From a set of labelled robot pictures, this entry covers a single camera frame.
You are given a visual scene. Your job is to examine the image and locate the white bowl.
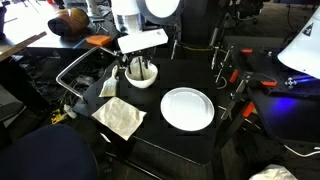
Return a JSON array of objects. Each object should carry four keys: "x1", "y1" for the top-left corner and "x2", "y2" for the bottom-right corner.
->
[{"x1": 124, "y1": 56, "x2": 159, "y2": 90}]

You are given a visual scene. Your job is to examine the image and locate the black dish rack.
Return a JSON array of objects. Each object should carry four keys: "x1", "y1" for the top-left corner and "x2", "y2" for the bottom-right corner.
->
[{"x1": 55, "y1": 45, "x2": 118, "y2": 104}]

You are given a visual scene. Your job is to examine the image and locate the paintbrush with pale bristles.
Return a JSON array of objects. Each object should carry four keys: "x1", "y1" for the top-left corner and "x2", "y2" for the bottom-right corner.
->
[{"x1": 98, "y1": 64, "x2": 120, "y2": 99}]

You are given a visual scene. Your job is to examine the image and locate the crumpled white cloth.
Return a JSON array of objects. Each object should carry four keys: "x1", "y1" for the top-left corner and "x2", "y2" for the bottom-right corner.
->
[{"x1": 248, "y1": 163, "x2": 299, "y2": 180}]

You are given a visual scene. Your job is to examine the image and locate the black perforated mounting board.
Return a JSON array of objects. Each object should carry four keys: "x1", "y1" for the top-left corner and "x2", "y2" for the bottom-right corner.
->
[{"x1": 233, "y1": 45, "x2": 320, "y2": 101}]

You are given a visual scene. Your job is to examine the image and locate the beige cloth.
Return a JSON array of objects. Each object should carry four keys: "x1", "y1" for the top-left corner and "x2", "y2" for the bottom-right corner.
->
[{"x1": 90, "y1": 96, "x2": 148, "y2": 142}]

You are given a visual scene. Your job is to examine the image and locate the yellow power plug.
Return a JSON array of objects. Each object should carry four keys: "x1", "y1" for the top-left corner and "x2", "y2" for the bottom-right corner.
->
[{"x1": 49, "y1": 108, "x2": 68, "y2": 126}]

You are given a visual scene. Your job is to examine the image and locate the orange block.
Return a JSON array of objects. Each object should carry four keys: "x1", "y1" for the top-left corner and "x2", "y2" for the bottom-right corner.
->
[{"x1": 85, "y1": 34, "x2": 113, "y2": 48}]

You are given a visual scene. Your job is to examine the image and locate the black marker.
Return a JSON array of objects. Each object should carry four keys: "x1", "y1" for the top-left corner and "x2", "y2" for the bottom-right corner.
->
[{"x1": 137, "y1": 56, "x2": 146, "y2": 82}]

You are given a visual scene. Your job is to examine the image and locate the thin white cable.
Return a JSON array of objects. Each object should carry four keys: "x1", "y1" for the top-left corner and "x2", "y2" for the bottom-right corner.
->
[{"x1": 283, "y1": 144, "x2": 320, "y2": 159}]

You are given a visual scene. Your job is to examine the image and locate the wooden board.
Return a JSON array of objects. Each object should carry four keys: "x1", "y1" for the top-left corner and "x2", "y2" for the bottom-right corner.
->
[{"x1": 0, "y1": 31, "x2": 48, "y2": 63}]

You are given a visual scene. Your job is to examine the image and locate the dark blue chair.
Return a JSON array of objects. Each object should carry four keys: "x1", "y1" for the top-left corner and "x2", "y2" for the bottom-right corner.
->
[{"x1": 0, "y1": 123, "x2": 100, "y2": 180}]

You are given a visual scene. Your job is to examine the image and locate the tangled floor cables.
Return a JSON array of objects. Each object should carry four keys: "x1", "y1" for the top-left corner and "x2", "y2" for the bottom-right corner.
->
[{"x1": 31, "y1": 56, "x2": 101, "y2": 111}]

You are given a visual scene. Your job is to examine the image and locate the white power plug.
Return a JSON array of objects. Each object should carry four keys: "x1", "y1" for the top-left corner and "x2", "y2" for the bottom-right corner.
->
[{"x1": 62, "y1": 103, "x2": 79, "y2": 120}]

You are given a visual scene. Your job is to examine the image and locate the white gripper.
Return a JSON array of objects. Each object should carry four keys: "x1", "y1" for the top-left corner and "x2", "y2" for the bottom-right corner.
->
[{"x1": 117, "y1": 27, "x2": 170, "y2": 77}]

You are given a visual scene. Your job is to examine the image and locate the white plate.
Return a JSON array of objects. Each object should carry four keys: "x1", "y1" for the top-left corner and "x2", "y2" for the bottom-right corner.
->
[{"x1": 159, "y1": 86, "x2": 216, "y2": 132}]

